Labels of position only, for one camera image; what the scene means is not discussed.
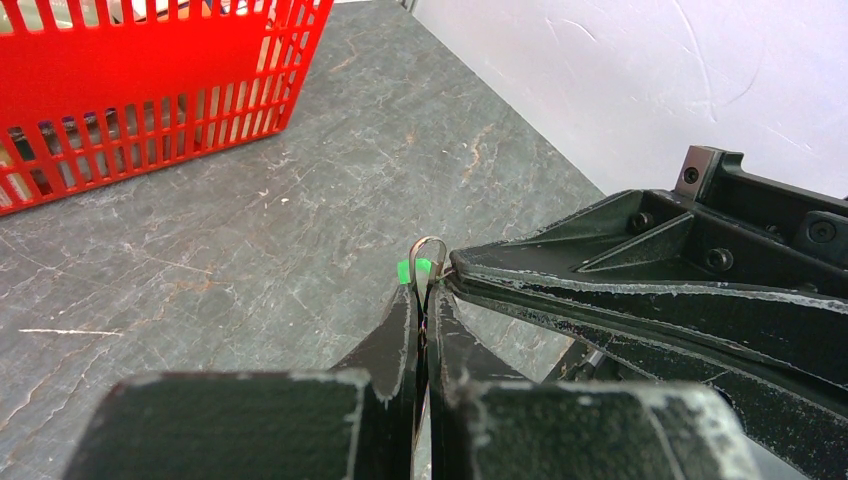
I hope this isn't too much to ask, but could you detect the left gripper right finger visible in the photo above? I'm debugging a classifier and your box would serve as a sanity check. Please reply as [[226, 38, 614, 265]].
[[427, 285, 761, 479]]

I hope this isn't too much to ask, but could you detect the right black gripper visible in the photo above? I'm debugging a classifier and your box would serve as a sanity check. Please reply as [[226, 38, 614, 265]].
[[450, 145, 847, 479]]

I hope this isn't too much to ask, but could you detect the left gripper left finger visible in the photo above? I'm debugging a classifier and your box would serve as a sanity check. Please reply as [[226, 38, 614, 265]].
[[64, 285, 421, 479]]

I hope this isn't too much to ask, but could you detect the wire keyring with keys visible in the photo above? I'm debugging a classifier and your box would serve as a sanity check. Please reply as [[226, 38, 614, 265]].
[[408, 235, 448, 310]]

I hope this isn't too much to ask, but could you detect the key with green tag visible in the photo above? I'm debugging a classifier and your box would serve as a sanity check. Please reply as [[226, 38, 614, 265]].
[[396, 258, 432, 285]]

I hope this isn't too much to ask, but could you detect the red plastic shopping basket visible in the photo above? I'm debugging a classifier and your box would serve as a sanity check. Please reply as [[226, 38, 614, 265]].
[[1, 1, 332, 215]]

